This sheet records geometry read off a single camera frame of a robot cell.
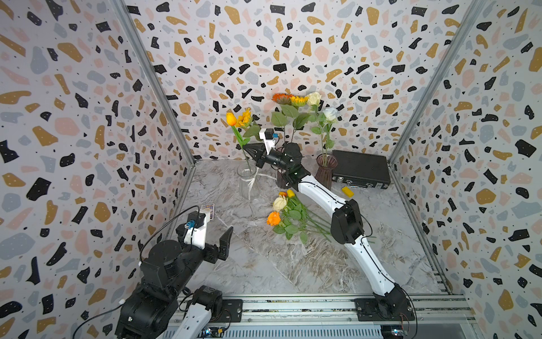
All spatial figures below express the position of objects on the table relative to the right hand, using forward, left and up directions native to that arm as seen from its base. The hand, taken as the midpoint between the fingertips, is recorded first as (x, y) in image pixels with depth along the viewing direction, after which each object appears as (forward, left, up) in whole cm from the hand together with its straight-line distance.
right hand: (244, 147), depth 79 cm
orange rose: (-12, -11, -31) cm, 35 cm away
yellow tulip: (-7, -20, -31) cm, 37 cm away
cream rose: (-7, -13, -28) cm, 32 cm away
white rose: (+20, -34, +1) cm, 39 cm away
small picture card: (-6, +20, -32) cm, 38 cm away
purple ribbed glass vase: (+4, -33, -19) cm, 38 cm away
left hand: (-31, +3, -1) cm, 32 cm away
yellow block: (+7, -47, -36) cm, 59 cm away
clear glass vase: (0, +2, -21) cm, 21 cm away
